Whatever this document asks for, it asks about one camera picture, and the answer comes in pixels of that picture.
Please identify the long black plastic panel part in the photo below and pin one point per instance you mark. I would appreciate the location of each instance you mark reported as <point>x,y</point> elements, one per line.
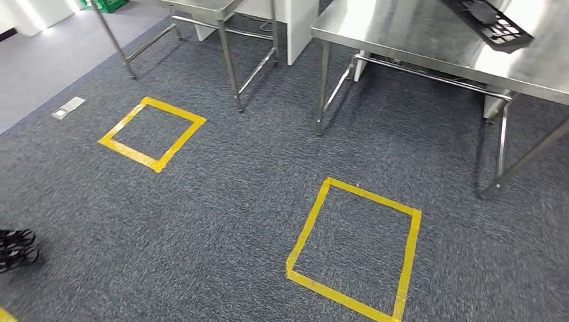
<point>493,26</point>

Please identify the steel workbench table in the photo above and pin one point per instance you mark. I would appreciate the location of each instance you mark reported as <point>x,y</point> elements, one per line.
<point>400,31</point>

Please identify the yellow floor tape square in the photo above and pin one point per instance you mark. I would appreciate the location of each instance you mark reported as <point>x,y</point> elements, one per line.
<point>133,153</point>
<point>411,249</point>

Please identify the steel side table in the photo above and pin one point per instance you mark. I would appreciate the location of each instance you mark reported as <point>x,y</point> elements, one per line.
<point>209,6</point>

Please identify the grey floor socket plate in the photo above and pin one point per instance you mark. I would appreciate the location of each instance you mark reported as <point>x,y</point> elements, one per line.
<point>67,108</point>

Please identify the green plastic crate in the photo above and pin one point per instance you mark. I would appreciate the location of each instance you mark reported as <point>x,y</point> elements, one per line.
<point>104,4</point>

